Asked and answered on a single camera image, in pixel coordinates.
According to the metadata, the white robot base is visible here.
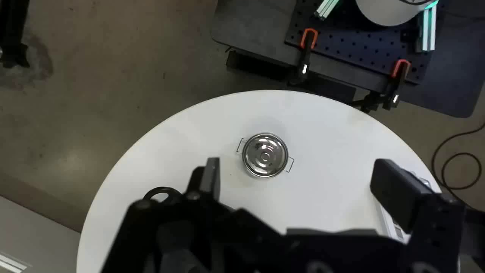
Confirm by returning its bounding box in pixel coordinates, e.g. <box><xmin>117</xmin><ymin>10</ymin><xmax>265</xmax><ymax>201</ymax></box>
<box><xmin>355</xmin><ymin>0</ymin><xmax>440</xmax><ymax>28</ymax></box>

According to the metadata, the white round table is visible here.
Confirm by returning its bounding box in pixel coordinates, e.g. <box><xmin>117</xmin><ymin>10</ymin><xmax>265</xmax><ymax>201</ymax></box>
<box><xmin>76</xmin><ymin>90</ymin><xmax>438</xmax><ymax>273</ymax></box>

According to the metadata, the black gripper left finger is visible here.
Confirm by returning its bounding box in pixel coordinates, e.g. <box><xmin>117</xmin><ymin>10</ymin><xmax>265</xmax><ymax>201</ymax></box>
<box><xmin>200</xmin><ymin>158</ymin><xmax>220</xmax><ymax>199</ymax></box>

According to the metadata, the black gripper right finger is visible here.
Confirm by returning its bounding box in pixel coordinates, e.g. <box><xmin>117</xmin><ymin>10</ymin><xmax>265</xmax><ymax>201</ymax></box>
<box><xmin>370</xmin><ymin>160</ymin><xmax>437</xmax><ymax>234</ymax></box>

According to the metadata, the black perforated breadboard plate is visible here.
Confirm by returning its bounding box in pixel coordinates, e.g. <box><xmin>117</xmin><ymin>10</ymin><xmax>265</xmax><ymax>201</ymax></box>
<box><xmin>285</xmin><ymin>0</ymin><xmax>432</xmax><ymax>84</ymax></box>

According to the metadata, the black cart table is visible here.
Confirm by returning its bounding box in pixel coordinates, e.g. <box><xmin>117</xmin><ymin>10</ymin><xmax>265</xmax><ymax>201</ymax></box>
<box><xmin>212</xmin><ymin>0</ymin><xmax>485</xmax><ymax>117</ymax></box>

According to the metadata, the aluminium extrusion rail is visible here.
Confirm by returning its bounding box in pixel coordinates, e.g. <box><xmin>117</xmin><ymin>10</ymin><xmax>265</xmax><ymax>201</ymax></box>
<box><xmin>417</xmin><ymin>7</ymin><xmax>437</xmax><ymax>52</ymax></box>

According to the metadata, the small steel lidded pot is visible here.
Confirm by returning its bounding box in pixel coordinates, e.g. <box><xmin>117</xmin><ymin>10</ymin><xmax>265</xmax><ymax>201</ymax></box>
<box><xmin>237</xmin><ymin>133</ymin><xmax>294</xmax><ymax>180</ymax></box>

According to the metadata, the orange black clamp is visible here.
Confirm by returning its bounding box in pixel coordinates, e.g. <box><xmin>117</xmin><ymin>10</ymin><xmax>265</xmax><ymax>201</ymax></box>
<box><xmin>297</xmin><ymin>28</ymin><xmax>319</xmax><ymax>78</ymax></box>
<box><xmin>384</xmin><ymin>60</ymin><xmax>411</xmax><ymax>110</ymax></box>

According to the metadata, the black floor cable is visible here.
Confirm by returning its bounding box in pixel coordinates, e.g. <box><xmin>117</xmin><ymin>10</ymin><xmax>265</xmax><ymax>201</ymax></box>
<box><xmin>431</xmin><ymin>121</ymin><xmax>485</xmax><ymax>193</ymax></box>

